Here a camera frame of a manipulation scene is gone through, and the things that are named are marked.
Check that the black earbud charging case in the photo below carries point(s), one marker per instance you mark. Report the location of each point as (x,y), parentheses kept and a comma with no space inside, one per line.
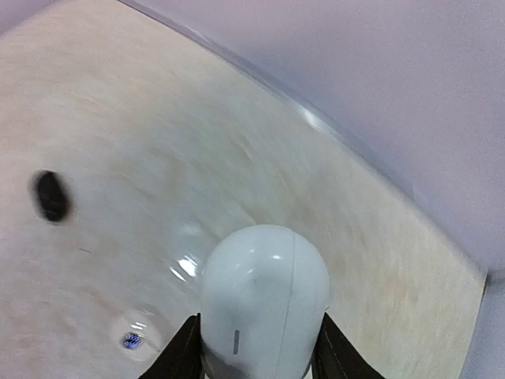
(51,196)

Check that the white oval charging case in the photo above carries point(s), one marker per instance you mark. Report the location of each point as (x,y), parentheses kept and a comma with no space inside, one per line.
(265,290)

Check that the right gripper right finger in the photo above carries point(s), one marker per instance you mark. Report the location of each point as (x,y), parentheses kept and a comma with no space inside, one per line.
(335,357)

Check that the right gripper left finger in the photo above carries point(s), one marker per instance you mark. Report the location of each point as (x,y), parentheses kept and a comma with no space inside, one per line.
(181,358)

